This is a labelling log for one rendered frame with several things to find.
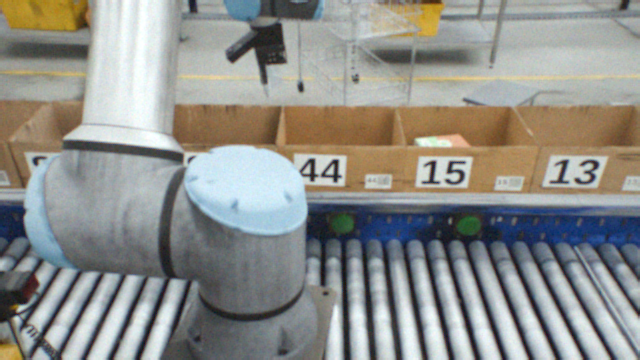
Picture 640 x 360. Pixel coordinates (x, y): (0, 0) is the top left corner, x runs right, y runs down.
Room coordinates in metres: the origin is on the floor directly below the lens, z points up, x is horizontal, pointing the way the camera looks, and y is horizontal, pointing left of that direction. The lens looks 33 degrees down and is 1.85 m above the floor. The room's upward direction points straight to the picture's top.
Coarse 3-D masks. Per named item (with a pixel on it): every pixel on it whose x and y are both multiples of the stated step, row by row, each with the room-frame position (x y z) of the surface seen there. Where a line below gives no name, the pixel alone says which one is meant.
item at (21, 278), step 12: (0, 276) 0.86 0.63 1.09; (12, 276) 0.85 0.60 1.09; (24, 276) 0.86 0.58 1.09; (0, 288) 0.82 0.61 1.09; (12, 288) 0.83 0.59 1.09; (24, 288) 0.83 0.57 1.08; (36, 288) 0.86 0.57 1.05; (0, 300) 0.82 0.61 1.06; (12, 300) 0.82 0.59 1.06; (24, 300) 0.82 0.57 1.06; (0, 312) 0.83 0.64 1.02; (12, 312) 0.84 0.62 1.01
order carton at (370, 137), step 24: (288, 120) 1.76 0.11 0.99; (312, 120) 1.76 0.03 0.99; (336, 120) 1.76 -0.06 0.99; (360, 120) 1.76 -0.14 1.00; (384, 120) 1.75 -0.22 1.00; (288, 144) 1.76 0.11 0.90; (312, 144) 1.76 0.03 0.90; (336, 144) 1.76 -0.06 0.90; (360, 144) 1.76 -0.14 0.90; (384, 144) 1.75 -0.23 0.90; (360, 168) 1.47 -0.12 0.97; (384, 168) 1.47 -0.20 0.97; (360, 192) 1.47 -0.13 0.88; (384, 192) 1.47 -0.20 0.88
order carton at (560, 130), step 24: (528, 120) 1.75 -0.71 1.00; (552, 120) 1.75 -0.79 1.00; (576, 120) 1.75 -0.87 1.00; (600, 120) 1.74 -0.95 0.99; (624, 120) 1.74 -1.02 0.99; (552, 144) 1.75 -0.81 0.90; (576, 144) 1.74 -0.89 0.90; (600, 144) 1.74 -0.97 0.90; (624, 144) 1.72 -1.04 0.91; (624, 168) 1.46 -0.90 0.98; (528, 192) 1.46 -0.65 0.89; (552, 192) 1.46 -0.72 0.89; (576, 192) 1.46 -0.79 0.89; (600, 192) 1.46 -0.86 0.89; (624, 192) 1.46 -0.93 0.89
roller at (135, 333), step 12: (144, 288) 1.19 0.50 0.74; (156, 288) 1.18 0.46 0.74; (144, 300) 1.13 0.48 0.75; (156, 300) 1.15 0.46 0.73; (144, 312) 1.09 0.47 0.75; (132, 324) 1.05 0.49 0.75; (144, 324) 1.05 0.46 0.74; (132, 336) 1.01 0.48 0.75; (144, 336) 1.03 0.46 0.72; (120, 348) 0.97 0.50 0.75; (132, 348) 0.97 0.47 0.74
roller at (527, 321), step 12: (492, 252) 1.36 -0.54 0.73; (504, 252) 1.34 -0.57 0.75; (504, 264) 1.29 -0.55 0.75; (504, 276) 1.24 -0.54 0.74; (516, 276) 1.23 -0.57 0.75; (504, 288) 1.21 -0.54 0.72; (516, 288) 1.18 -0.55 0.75; (516, 300) 1.14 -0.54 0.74; (528, 300) 1.14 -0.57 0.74; (516, 312) 1.11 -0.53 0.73; (528, 312) 1.09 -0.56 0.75; (528, 324) 1.05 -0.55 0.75; (528, 336) 1.02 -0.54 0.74; (540, 336) 1.01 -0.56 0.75; (528, 348) 1.00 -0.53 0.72; (540, 348) 0.97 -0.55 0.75
